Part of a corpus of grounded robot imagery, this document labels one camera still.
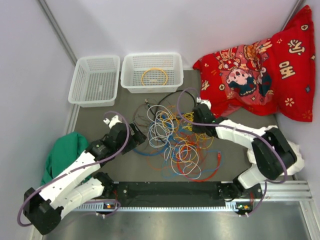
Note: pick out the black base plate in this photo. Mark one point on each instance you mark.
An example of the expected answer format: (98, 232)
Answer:
(173, 194)

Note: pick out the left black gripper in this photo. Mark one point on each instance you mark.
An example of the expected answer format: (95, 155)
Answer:
(136, 139)

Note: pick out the white plastic basket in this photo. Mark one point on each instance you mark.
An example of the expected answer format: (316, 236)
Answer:
(160, 72)
(95, 81)

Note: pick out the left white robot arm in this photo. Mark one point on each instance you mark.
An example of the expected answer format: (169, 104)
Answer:
(81, 182)

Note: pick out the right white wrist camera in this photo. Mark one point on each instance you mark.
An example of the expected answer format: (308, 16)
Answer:
(204, 101)

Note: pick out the left white plastic basket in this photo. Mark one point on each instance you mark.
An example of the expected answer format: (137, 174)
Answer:
(95, 81)

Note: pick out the right white plastic basket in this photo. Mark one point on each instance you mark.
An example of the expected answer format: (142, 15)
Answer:
(160, 72)

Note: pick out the green cloth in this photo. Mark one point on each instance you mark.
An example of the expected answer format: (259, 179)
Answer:
(64, 152)

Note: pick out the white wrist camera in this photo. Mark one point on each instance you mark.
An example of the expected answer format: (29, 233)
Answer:
(113, 121)
(204, 101)

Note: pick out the white cloth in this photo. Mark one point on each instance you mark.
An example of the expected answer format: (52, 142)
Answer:
(267, 158)

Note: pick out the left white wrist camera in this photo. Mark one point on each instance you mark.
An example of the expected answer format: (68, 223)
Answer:
(113, 121)

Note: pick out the red printed pillow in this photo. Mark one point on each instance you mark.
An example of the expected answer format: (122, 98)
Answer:
(273, 75)

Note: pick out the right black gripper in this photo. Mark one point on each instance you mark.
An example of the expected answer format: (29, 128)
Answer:
(196, 130)

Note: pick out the grey slotted cable duct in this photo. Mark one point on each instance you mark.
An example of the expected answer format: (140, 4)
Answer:
(102, 207)

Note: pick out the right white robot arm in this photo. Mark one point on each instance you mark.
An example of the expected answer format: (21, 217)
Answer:
(244, 136)

